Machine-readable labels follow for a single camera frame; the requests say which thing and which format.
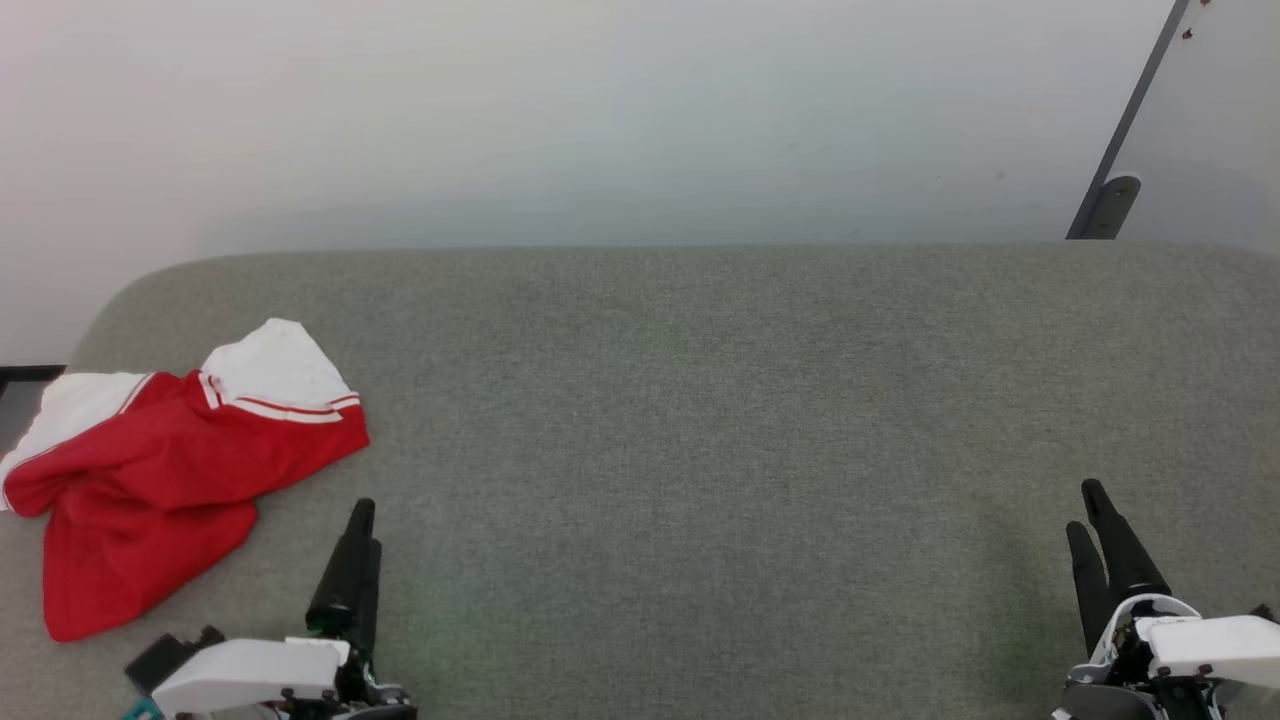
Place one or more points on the dark baseboard strip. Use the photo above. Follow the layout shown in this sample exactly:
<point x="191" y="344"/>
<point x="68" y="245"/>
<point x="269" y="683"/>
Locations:
<point x="30" y="372"/>

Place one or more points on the grey metal post bracket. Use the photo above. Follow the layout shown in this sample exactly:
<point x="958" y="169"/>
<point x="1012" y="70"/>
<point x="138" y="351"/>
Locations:
<point x="1115" y="205"/>

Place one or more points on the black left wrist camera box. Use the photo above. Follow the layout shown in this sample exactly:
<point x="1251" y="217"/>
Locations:
<point x="160" y="655"/>

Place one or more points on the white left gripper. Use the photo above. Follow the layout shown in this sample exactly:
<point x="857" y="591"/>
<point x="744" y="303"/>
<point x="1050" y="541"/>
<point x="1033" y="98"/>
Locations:
<point x="250" y="675"/>

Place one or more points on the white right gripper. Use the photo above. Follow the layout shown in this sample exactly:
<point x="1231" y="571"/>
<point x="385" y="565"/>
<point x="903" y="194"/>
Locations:
<point x="1210" y="650"/>

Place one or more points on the white partition panel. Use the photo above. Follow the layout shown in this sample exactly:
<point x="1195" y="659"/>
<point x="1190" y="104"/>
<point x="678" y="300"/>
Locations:
<point x="1220" y="120"/>

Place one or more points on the red and white jersey shirt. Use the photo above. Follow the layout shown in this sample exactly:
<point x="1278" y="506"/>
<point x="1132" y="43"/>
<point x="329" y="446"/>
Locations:
<point x="150" y="480"/>

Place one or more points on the grey fabric sofa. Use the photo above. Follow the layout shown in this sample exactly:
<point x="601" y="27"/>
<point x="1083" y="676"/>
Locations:
<point x="700" y="450"/>

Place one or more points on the grey metal partition post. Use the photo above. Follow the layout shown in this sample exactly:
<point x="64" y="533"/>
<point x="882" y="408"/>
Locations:
<point x="1140" y="90"/>

